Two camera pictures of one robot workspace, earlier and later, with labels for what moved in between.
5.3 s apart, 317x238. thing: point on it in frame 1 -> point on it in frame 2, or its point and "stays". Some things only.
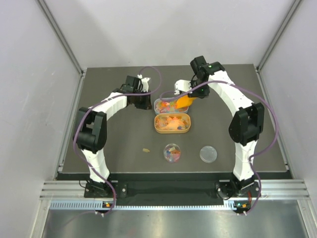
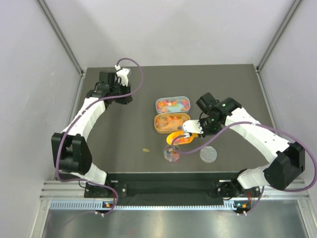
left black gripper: x=142 y=103 -> x=124 y=97
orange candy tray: x=172 y=123 stays
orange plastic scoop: x=184 y=101 -> x=180 y=140
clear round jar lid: x=208 y=154 stays
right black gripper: x=193 y=93 -> x=205 y=133
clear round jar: x=172 y=152 stays
